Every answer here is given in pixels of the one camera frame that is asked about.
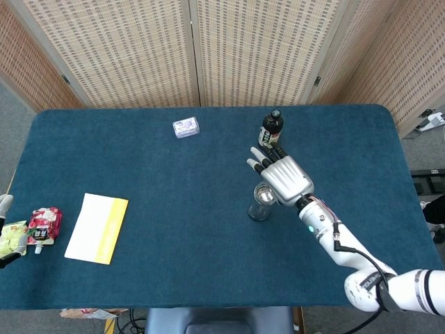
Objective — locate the dark beverage bottle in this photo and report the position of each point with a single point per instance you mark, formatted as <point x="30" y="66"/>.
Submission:
<point x="272" y="123"/>

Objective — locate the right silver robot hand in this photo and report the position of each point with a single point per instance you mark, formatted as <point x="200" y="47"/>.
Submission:
<point x="286" y="177"/>

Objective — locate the yellow and white booklet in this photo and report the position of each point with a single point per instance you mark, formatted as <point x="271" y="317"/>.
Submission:
<point x="95" y="228"/>

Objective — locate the clear glass jar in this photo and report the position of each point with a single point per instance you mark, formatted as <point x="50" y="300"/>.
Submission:
<point x="258" y="210"/>

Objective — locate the black foot pedal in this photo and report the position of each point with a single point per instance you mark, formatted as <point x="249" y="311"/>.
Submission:
<point x="429" y="181"/>

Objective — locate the brown paper bag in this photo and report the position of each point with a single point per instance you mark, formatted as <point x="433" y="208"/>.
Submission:
<point x="90" y="313"/>

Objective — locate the woven bamboo screen panel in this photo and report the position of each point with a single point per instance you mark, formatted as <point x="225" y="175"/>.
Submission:
<point x="410" y="59"/>
<point x="257" y="52"/>
<point x="121" y="52"/>
<point x="351" y="59"/>
<point x="24" y="69"/>

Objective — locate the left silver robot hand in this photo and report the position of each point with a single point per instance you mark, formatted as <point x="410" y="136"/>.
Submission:
<point x="6" y="205"/>

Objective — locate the black fabric item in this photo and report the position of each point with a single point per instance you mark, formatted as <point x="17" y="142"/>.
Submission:
<point x="437" y="210"/>

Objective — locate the blue table cloth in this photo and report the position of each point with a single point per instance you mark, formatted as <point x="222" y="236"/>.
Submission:
<point x="180" y="226"/>

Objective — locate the white power strip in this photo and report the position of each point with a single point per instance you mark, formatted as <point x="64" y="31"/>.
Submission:
<point x="432" y="120"/>

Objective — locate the blue grey chair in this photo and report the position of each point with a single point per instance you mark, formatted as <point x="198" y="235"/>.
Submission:
<point x="217" y="320"/>

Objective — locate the green snack pouch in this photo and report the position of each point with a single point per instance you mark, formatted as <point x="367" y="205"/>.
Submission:
<point x="12" y="236"/>

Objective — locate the small purple plastic box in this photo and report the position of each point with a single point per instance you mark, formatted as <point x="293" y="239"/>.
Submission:
<point x="186" y="128"/>

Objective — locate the black screen hinge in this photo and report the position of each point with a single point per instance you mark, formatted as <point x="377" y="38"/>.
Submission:
<point x="317" y="81"/>
<point x="65" y="79"/>

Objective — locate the red drink pouch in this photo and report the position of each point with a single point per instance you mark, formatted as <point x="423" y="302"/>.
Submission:
<point x="45" y="226"/>

